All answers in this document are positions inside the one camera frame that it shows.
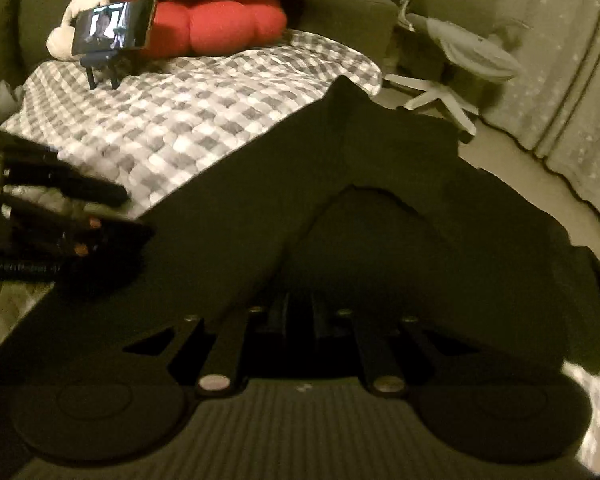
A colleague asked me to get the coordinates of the black phone stand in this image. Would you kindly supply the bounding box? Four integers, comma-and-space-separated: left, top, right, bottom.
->
80, 50, 126, 90

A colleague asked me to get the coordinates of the dark green sofa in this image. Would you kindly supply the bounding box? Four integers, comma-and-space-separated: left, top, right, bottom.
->
0, 0, 401, 86

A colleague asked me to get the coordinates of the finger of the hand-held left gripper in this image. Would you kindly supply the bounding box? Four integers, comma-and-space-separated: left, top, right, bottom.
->
2, 205, 156, 281
2, 152, 129, 207

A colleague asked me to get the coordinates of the white grey office chair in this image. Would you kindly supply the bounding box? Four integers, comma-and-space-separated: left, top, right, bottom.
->
382, 0, 526, 141

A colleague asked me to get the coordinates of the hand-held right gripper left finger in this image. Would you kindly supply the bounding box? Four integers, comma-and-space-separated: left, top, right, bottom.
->
122, 295, 301, 398

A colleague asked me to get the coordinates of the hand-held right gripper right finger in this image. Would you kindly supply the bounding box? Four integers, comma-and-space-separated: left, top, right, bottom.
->
310, 295, 481, 398

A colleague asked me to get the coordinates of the black garment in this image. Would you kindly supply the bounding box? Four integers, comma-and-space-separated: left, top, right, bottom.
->
0, 76, 600, 411

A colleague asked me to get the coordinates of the smartphone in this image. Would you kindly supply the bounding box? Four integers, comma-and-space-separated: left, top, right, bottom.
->
71, 0, 158, 56

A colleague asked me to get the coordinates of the star print curtain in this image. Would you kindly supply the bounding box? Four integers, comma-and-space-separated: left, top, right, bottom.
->
482, 0, 600, 153
542, 10, 600, 233

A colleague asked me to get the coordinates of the grey white checkered blanket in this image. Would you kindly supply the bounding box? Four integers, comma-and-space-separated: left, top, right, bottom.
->
0, 30, 600, 461

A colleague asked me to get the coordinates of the white plush toy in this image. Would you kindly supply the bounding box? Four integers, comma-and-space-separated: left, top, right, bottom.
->
46, 0, 112, 61

